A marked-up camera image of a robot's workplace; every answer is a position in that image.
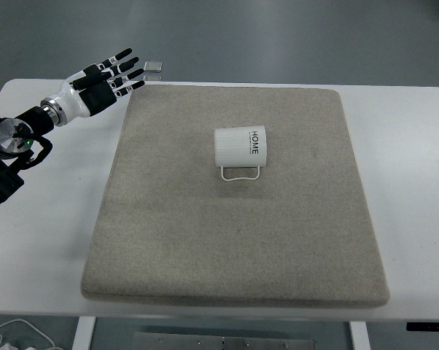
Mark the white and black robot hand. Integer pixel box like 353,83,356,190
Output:
57,47,146,127

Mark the white HOME cup with handle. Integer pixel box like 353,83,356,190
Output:
213,125,268,182

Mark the beige fabric mat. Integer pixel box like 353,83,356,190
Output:
80,84,391,311

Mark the white table leg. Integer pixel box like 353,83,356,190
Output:
349,320,370,350
72,316,96,350

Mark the grey metal plate with screws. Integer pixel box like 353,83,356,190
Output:
133,331,314,350

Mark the black table control panel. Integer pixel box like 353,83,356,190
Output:
405,322,439,333

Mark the white cable on floor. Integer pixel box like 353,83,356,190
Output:
0,318,57,350

